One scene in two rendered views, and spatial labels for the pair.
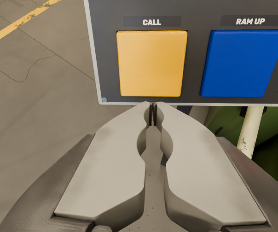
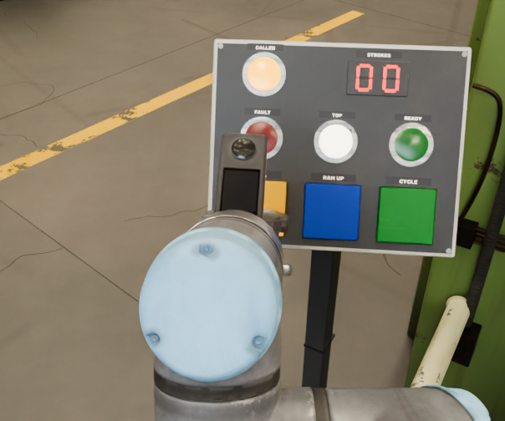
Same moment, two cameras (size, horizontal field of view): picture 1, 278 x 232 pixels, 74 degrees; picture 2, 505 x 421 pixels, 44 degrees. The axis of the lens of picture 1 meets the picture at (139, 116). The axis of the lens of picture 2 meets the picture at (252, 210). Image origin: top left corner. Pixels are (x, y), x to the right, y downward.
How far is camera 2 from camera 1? 0.64 m
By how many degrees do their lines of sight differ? 26
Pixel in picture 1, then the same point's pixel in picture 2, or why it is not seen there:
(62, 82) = (70, 306)
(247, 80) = (339, 223)
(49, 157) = not seen: outside the picture
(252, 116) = (440, 337)
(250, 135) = (431, 362)
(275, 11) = (349, 172)
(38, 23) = (33, 181)
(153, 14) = not seen: hidden behind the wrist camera
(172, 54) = (275, 198)
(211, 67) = (308, 210)
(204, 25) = (299, 178)
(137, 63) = not seen: hidden behind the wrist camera
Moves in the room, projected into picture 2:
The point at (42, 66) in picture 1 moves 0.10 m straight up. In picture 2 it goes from (28, 271) to (22, 251)
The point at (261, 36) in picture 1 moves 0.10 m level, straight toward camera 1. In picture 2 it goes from (341, 188) to (297, 223)
